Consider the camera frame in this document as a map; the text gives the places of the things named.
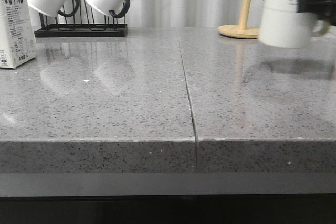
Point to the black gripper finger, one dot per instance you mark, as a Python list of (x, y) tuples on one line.
[(324, 9)]

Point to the cream HOME mug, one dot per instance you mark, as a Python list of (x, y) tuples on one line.
[(282, 26)]

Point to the blue white milk carton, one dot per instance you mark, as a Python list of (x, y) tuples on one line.
[(18, 44)]

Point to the wooden mug tree stand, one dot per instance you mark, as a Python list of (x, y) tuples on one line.
[(241, 30)]

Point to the black wire mug rack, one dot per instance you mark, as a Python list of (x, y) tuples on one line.
[(86, 22)]

